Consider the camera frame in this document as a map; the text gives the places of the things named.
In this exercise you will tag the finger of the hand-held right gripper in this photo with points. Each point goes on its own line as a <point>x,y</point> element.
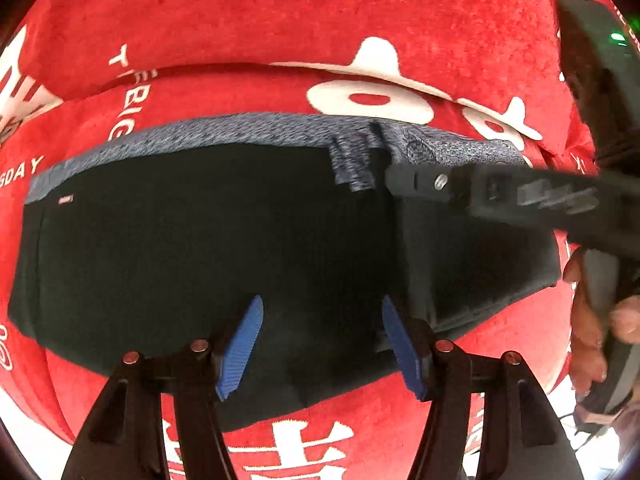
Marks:
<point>430,185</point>

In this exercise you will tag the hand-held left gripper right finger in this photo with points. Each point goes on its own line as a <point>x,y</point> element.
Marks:
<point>400,345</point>

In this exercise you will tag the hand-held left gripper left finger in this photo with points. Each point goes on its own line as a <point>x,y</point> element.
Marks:
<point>242,350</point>

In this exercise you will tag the black pants with blue-grey trim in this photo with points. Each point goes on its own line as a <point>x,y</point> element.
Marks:
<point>200,235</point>

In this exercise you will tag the person's right hand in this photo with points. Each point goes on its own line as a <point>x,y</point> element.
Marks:
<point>587,330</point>

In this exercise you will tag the red printed blanket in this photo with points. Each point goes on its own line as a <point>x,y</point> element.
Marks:
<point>250,20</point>

